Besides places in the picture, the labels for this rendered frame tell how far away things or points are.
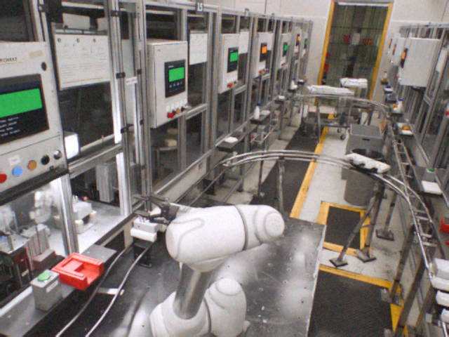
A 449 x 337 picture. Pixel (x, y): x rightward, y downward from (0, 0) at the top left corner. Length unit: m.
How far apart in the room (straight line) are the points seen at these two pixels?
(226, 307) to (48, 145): 0.92
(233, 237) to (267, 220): 0.10
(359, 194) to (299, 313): 2.73
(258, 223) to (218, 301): 0.59
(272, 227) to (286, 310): 0.92
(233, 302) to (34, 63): 1.13
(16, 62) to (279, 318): 1.47
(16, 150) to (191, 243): 0.74
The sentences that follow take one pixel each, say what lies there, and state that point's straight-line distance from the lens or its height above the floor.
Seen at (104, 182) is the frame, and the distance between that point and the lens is 2.10.
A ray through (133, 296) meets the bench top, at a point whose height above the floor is 0.68.
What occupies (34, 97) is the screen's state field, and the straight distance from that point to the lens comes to 1.37.
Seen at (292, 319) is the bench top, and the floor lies 0.68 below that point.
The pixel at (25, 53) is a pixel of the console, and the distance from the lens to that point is 1.38.
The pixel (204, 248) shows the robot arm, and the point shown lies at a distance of 0.90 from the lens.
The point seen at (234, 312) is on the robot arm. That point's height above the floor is 0.88.
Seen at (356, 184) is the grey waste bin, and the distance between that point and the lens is 4.31.
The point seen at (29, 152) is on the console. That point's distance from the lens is 1.42.
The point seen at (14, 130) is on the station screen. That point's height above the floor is 1.57.
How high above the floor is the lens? 1.93
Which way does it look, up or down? 24 degrees down
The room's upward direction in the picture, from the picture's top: 3 degrees clockwise
